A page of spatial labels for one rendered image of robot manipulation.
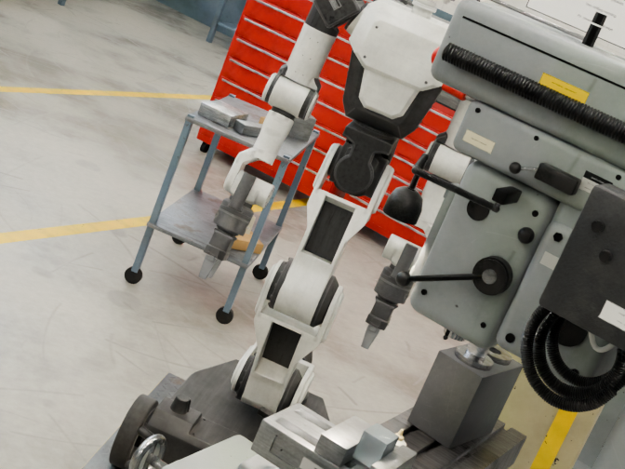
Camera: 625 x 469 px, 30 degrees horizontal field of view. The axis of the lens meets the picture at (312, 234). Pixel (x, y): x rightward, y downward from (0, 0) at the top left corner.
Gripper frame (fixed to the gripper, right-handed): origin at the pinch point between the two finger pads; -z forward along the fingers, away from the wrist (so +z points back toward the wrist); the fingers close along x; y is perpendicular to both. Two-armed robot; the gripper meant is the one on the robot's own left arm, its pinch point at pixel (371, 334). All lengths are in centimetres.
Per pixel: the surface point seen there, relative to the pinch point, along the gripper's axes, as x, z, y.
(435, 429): 44, -5, 24
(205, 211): -253, -27, -109
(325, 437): 91, -5, 4
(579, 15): -847, 210, 20
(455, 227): 84, 40, 9
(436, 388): 43.9, 3.4, 19.8
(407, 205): 77, 40, -1
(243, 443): 43, -28, -15
